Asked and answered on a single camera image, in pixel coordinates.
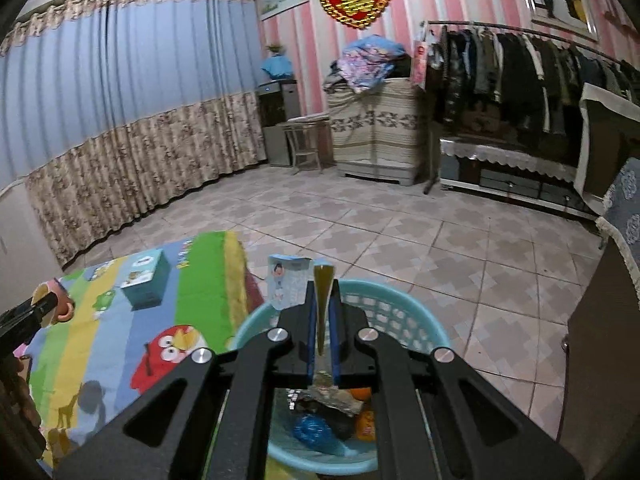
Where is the wooden stool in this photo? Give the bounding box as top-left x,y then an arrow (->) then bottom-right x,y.
277,115 -> 333,173

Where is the teal plastic basket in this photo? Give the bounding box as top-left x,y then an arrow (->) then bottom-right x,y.
231,280 -> 453,476

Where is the row of hanging clothes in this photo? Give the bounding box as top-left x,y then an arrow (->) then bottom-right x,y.
430,27 -> 640,131

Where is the metal clothes rack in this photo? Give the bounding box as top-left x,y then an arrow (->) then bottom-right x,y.
422,20 -> 640,196

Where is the blue patterned cloth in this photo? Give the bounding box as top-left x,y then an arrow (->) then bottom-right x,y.
595,157 -> 640,286

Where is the orange wrapper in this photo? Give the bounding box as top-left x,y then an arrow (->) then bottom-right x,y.
354,409 -> 377,442

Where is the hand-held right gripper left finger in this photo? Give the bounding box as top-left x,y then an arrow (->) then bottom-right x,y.
52,292 -> 318,480

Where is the blue plastic bag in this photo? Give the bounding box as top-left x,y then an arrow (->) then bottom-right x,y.
292,412 -> 346,456

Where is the pink patterned hanging bag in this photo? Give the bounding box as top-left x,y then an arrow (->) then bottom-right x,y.
410,30 -> 432,86

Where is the chair with beige cover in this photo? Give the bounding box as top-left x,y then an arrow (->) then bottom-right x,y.
572,82 -> 640,216

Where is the light blue tissue packet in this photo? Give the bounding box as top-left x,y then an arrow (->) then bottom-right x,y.
267,255 -> 312,313

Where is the low cabinet with lace cloth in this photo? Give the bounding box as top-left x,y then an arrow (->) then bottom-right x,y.
439,135 -> 601,221

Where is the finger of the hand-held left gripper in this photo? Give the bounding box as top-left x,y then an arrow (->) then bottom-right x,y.
0,292 -> 57,346

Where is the pile of folded clothes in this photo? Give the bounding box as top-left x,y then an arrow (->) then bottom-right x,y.
322,35 -> 413,93

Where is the beige paper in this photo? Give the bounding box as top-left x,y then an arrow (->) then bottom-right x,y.
290,385 -> 363,417

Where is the pink pig-shaped mug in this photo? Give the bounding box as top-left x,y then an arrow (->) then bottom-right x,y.
31,280 -> 76,328

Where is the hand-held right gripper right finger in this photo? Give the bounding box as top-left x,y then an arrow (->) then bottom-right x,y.
327,280 -> 586,480

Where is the colourful striped play mat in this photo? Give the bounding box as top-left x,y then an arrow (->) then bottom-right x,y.
17,230 -> 266,480

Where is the teal tissue box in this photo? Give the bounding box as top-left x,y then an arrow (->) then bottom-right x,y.
120,250 -> 168,309

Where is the dark wooden furniture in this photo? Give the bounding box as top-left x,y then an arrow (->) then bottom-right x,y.
555,240 -> 640,480

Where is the cabinet with patterned cover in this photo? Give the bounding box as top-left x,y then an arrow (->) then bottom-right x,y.
327,77 -> 428,186

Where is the blue and floral curtain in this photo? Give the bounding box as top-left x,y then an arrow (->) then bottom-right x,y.
0,0 -> 268,268

